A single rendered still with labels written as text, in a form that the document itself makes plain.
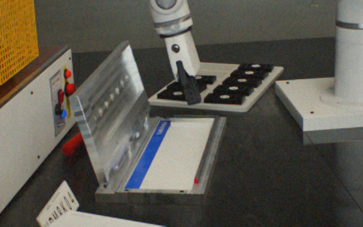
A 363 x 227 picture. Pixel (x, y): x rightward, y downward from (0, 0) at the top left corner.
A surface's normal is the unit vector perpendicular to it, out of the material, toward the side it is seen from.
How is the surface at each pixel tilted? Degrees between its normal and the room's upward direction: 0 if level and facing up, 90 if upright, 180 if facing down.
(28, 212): 0
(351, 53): 90
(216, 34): 90
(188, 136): 0
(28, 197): 0
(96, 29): 90
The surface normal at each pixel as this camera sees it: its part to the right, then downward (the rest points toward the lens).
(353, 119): 0.10, 0.31
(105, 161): 0.94, -0.23
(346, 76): -0.70, 0.25
